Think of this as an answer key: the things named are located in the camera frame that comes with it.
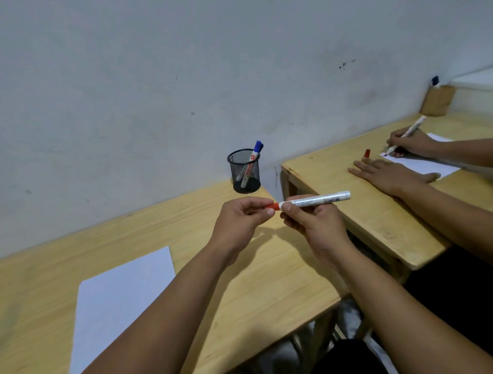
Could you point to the another person's forearm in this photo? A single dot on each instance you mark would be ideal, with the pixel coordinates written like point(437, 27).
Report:
point(454, 215)
point(468, 152)

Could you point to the black mesh pen holder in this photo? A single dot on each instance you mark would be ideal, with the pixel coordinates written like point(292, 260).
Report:
point(246, 185)

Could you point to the person's right forearm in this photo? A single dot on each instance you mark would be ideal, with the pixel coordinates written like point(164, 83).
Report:
point(404, 319)

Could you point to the blue capped white marker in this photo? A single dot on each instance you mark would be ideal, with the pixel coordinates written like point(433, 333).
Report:
point(253, 154)
point(261, 147)

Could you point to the person's right hand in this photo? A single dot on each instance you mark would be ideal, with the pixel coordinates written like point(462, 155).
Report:
point(323, 231)

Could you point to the white marker pen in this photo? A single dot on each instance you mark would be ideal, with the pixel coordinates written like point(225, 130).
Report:
point(327, 199)
point(416, 124)

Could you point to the person's left hand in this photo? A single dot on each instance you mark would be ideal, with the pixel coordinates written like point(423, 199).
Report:
point(231, 227)

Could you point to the person's left thumb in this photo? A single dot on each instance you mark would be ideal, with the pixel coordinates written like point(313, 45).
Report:
point(264, 217)

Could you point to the person's black trousers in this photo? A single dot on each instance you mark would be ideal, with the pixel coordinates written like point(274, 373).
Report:
point(346, 360)

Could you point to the person's left forearm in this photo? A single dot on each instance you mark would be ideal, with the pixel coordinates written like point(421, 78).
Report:
point(173, 312)

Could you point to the white paper sheet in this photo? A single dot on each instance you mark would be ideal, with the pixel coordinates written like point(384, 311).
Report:
point(115, 296)
point(427, 165)

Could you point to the person's right thumb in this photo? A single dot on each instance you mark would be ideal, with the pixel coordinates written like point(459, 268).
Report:
point(294, 210)

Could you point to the brown cardboard pen holder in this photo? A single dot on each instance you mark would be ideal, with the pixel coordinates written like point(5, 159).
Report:
point(438, 101)

